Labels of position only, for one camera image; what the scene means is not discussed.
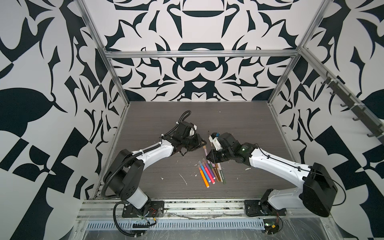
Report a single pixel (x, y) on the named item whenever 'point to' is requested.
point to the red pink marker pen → (212, 180)
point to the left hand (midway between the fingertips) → (208, 140)
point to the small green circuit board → (271, 226)
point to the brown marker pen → (216, 170)
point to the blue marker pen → (208, 179)
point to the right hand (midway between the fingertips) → (207, 157)
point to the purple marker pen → (209, 169)
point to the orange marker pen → (203, 176)
